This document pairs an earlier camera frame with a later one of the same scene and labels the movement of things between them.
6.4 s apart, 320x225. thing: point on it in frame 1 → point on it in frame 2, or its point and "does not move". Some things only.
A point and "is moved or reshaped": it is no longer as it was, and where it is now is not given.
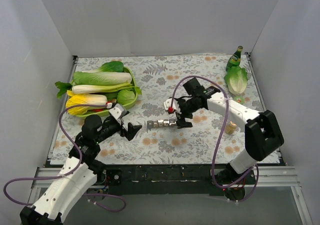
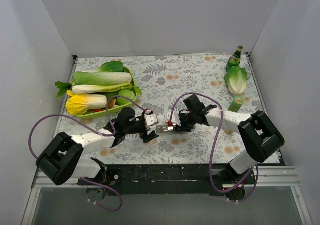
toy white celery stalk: (63, 87) does not move
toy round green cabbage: (125, 96) does not move
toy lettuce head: (236, 79) does not move
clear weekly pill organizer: (161, 123) is moved or reshaped
